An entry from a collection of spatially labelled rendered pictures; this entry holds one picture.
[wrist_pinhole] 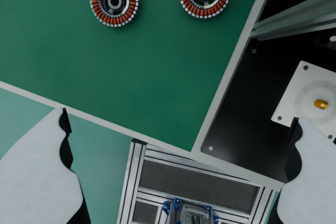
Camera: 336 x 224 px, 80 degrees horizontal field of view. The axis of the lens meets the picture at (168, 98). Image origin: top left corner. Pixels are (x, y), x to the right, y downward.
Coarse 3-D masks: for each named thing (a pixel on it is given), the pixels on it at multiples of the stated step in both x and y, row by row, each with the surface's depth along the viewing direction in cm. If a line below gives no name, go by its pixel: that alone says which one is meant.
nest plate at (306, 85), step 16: (304, 64) 45; (304, 80) 46; (320, 80) 45; (288, 96) 47; (304, 96) 46; (320, 96) 46; (288, 112) 47; (304, 112) 47; (320, 112) 47; (320, 128) 47
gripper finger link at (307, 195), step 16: (304, 128) 10; (304, 144) 9; (320, 144) 9; (288, 160) 9; (304, 160) 8; (320, 160) 8; (288, 176) 9; (304, 176) 7; (320, 176) 7; (288, 192) 7; (304, 192) 7; (320, 192) 7; (272, 208) 7; (288, 208) 6; (304, 208) 6; (320, 208) 6
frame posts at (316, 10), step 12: (312, 0) 24; (324, 0) 22; (288, 12) 29; (300, 12) 27; (312, 12) 23; (324, 12) 21; (264, 24) 39; (276, 24) 32; (288, 24) 28; (300, 24) 26; (312, 24) 26; (324, 24) 23; (252, 36) 44; (264, 36) 41; (276, 36) 36
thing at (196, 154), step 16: (256, 0) 46; (256, 16) 47; (240, 48) 49; (224, 80) 51; (32, 96) 56; (80, 112) 56; (208, 112) 53; (112, 128) 56; (208, 128) 54; (160, 144) 56; (208, 160) 55; (240, 176) 56; (256, 176) 55
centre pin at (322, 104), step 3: (318, 99) 46; (315, 102) 46; (318, 102) 45; (321, 102) 44; (324, 102) 44; (327, 102) 44; (315, 105) 46; (318, 105) 45; (321, 105) 44; (324, 105) 44; (327, 105) 44; (321, 108) 44; (324, 108) 44
